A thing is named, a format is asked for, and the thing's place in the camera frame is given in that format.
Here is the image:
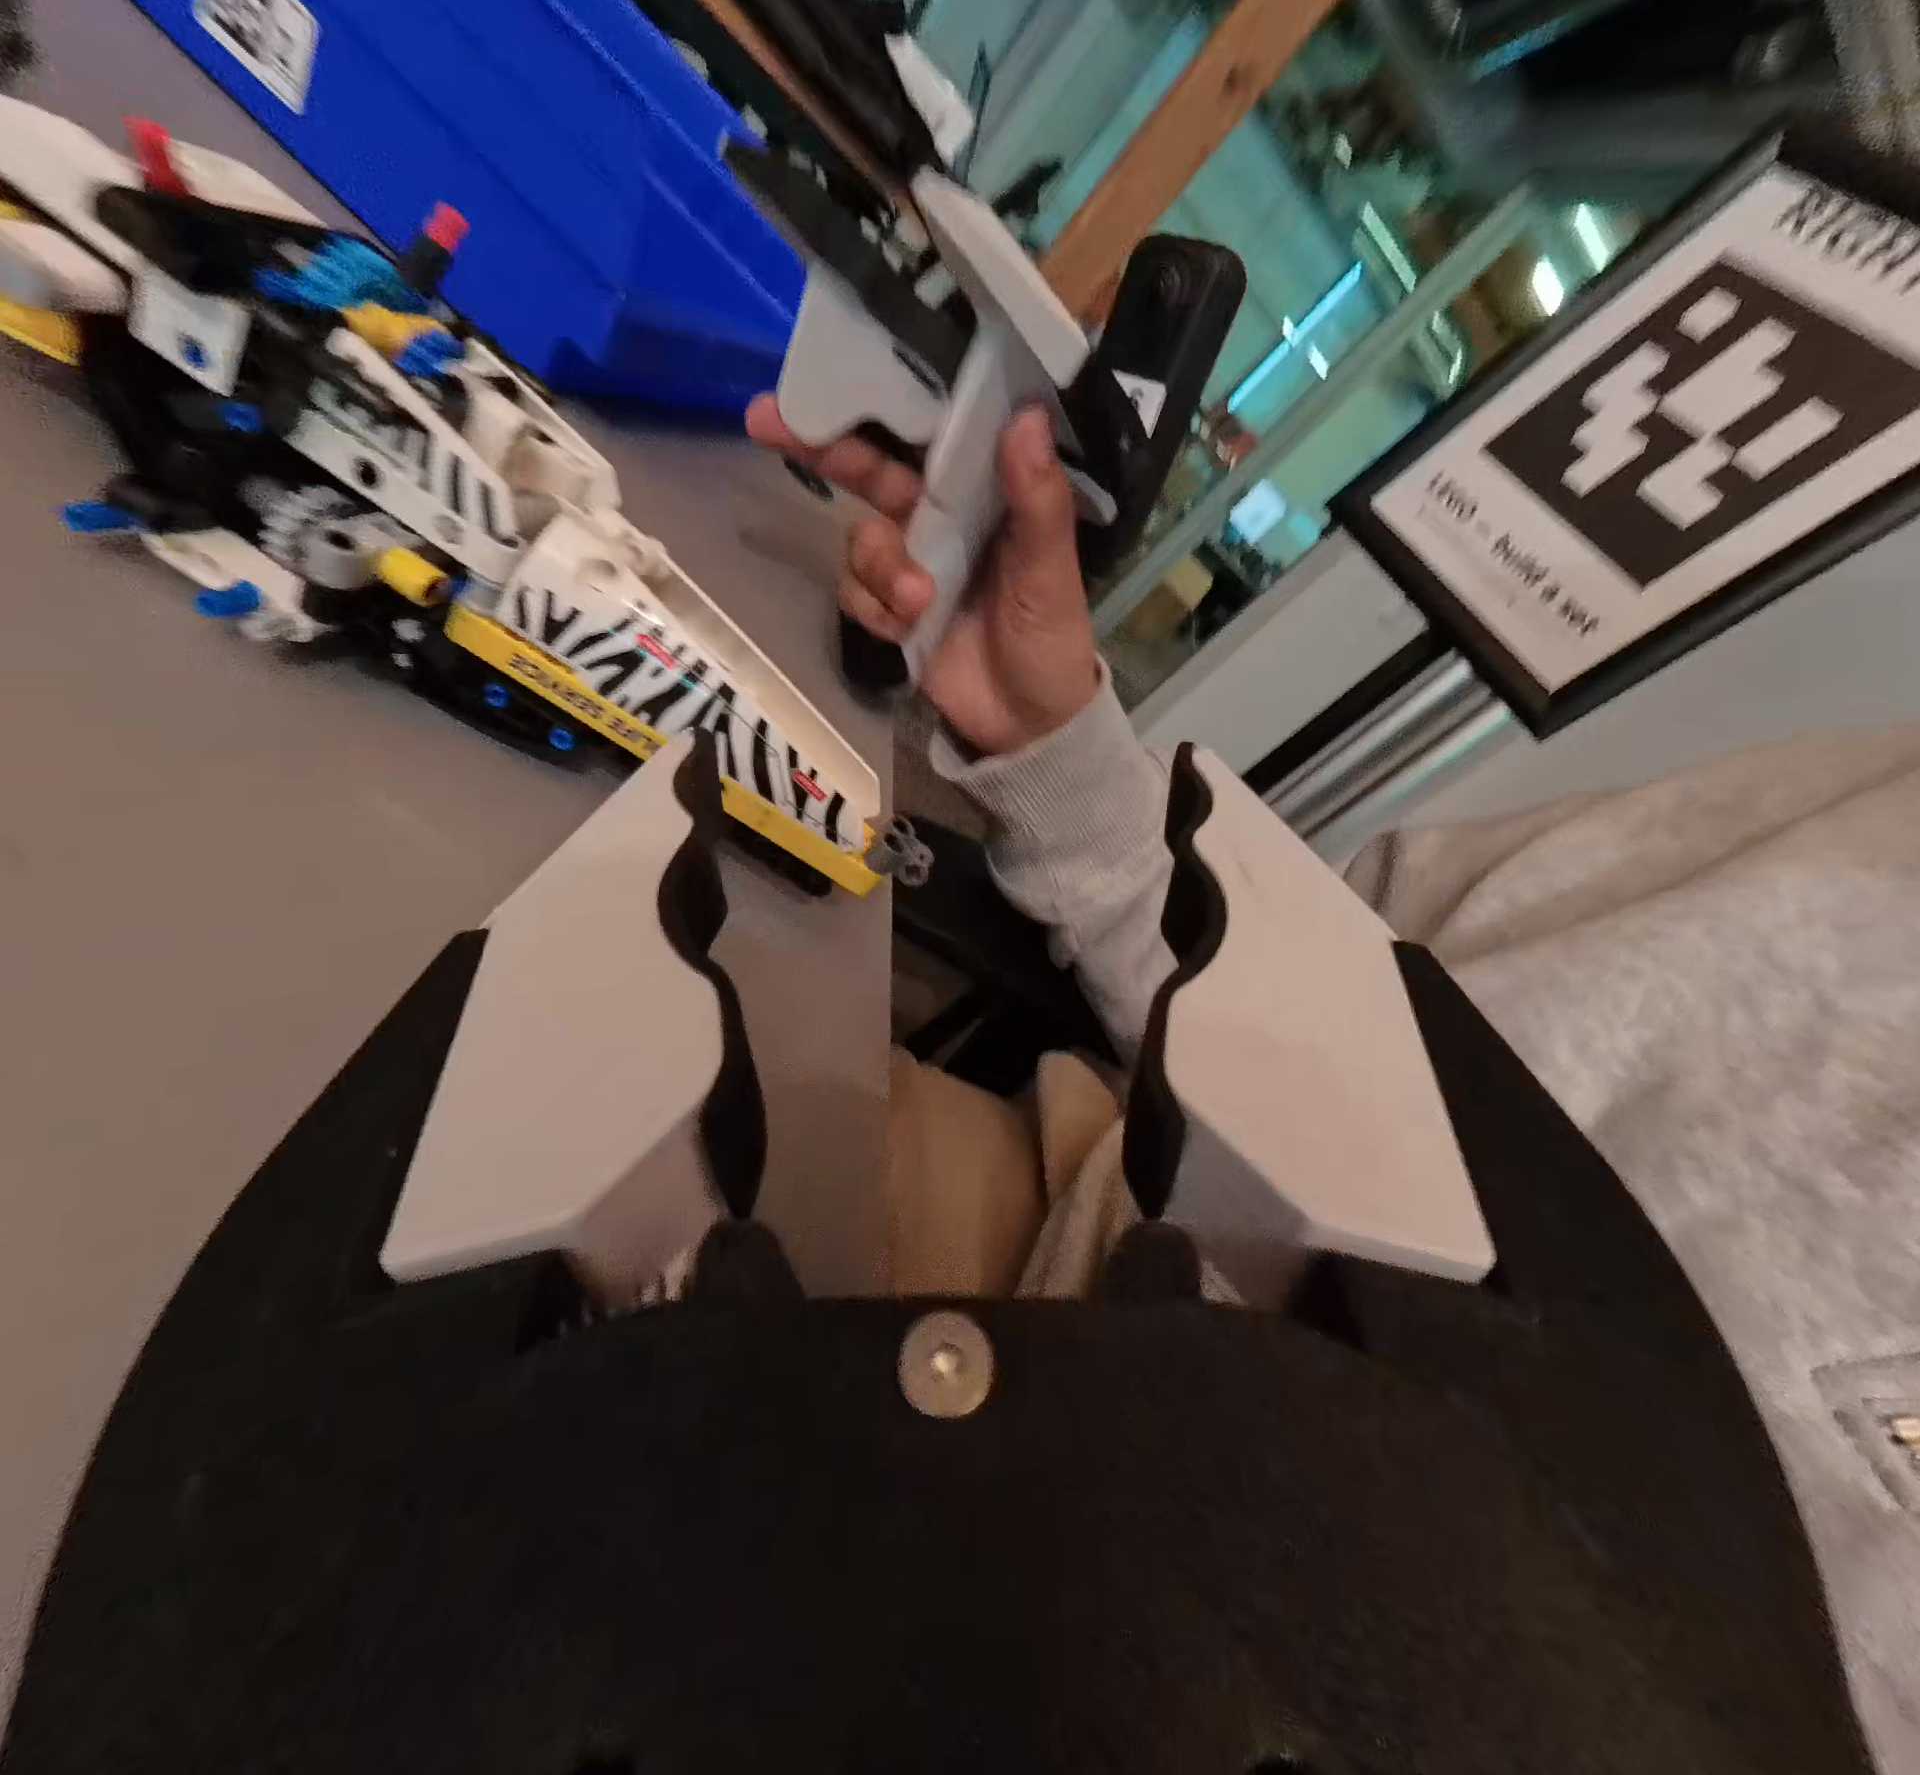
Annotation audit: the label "zebra striped lego model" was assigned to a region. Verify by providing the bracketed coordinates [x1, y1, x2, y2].
[0, 97, 935, 902]

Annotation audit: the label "person's grey sweatshirt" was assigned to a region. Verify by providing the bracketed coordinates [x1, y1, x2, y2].
[1345, 723, 1920, 1775]

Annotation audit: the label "wooden post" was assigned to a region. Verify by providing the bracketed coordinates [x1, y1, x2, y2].
[1033, 0, 1460, 327]

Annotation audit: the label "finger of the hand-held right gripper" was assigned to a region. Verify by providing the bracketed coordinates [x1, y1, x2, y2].
[775, 261, 979, 461]

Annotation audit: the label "person's right hand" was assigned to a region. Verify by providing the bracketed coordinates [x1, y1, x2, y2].
[744, 397, 1107, 759]

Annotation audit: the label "person's right forearm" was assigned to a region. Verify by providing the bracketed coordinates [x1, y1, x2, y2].
[929, 667, 1184, 1060]

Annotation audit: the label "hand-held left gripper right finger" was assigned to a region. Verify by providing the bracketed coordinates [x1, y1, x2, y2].
[1121, 743, 1499, 1286]

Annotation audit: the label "blue plastic bin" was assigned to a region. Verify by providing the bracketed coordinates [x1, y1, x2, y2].
[29, 0, 815, 417]

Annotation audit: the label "black framed printed tag sign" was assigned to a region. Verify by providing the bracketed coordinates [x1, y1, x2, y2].
[1332, 133, 1920, 747]

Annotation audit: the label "person's beige pants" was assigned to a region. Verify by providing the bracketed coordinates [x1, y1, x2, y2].
[889, 1048, 1146, 1300]

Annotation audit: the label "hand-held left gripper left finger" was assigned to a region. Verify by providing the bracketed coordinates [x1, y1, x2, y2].
[378, 733, 769, 1286]

